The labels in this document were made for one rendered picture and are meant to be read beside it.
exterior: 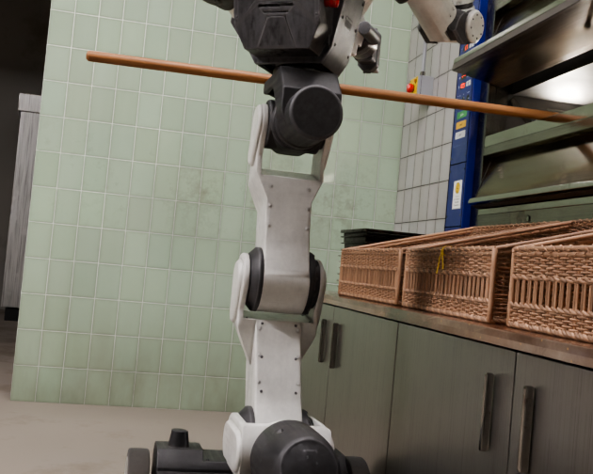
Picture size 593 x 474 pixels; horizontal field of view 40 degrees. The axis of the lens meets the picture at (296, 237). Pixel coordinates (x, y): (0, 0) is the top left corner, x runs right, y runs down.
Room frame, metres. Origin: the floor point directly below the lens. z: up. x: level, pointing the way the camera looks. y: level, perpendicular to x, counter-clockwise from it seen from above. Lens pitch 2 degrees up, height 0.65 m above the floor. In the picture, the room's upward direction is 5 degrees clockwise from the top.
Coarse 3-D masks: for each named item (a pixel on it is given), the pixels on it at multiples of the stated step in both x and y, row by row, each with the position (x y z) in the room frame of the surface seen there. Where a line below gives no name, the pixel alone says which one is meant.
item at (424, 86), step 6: (414, 78) 3.44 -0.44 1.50; (420, 78) 3.40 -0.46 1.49; (426, 78) 3.41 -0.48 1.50; (432, 78) 3.41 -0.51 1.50; (414, 84) 3.43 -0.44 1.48; (420, 84) 3.40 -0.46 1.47; (426, 84) 3.41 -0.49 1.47; (432, 84) 3.41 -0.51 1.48; (414, 90) 3.43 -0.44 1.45; (420, 90) 3.40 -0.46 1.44; (426, 90) 3.41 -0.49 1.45; (432, 90) 3.42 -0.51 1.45
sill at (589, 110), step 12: (576, 108) 2.30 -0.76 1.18; (588, 108) 2.24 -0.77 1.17; (540, 120) 2.49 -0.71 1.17; (552, 120) 2.43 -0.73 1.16; (564, 120) 2.36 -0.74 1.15; (576, 120) 2.29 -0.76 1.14; (504, 132) 2.73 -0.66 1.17; (516, 132) 2.65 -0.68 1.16; (528, 132) 2.56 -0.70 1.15; (492, 144) 2.81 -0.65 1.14
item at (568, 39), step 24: (576, 0) 2.06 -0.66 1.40; (528, 24) 2.31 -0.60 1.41; (552, 24) 2.23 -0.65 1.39; (576, 24) 2.19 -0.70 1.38; (504, 48) 2.50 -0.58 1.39; (528, 48) 2.45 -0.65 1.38; (552, 48) 2.40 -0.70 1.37; (576, 48) 2.35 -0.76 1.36; (480, 72) 2.78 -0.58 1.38; (504, 72) 2.72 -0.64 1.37; (528, 72) 2.66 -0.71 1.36
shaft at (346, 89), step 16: (112, 64) 2.25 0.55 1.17; (128, 64) 2.25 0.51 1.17; (144, 64) 2.26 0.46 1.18; (160, 64) 2.26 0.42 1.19; (176, 64) 2.27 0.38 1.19; (192, 64) 2.29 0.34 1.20; (240, 80) 2.32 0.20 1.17; (256, 80) 2.32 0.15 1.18; (368, 96) 2.39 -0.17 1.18; (384, 96) 2.40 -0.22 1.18; (400, 96) 2.41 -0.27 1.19; (416, 96) 2.42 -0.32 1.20; (432, 96) 2.43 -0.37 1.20; (496, 112) 2.47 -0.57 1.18; (512, 112) 2.48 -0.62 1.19; (528, 112) 2.49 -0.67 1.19; (544, 112) 2.50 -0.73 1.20
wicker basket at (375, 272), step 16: (512, 224) 2.55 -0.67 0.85; (528, 224) 2.45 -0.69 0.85; (544, 224) 2.28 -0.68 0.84; (400, 240) 2.75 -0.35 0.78; (416, 240) 2.76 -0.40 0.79; (432, 240) 2.78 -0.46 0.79; (448, 240) 2.21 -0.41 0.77; (352, 256) 2.60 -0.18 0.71; (368, 256) 2.44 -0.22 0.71; (384, 256) 2.31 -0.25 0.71; (400, 256) 2.18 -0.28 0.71; (352, 272) 2.59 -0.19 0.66; (368, 272) 2.43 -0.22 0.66; (384, 272) 2.30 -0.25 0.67; (400, 272) 2.18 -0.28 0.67; (352, 288) 2.57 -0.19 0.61; (368, 288) 2.42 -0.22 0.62; (384, 288) 2.27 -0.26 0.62; (400, 288) 2.18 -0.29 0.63; (400, 304) 2.18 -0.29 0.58
